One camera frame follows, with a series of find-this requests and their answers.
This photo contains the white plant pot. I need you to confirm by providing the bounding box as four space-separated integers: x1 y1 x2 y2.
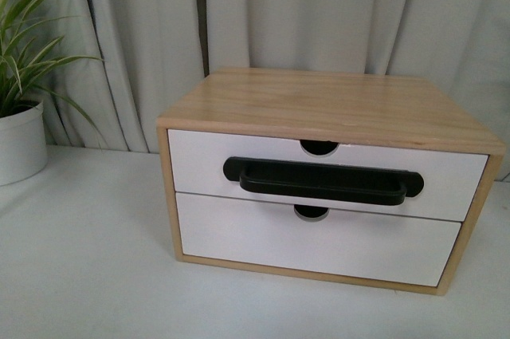
0 101 48 186

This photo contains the green spider plant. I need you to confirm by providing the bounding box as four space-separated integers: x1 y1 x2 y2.
1 0 108 148

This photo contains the wooden drawer cabinet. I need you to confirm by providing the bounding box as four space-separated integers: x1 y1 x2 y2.
157 68 506 295

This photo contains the grey curtain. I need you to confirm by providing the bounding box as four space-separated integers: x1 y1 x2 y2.
0 0 510 183

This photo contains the white drawer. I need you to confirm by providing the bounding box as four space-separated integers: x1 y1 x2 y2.
176 194 460 286
168 130 488 221

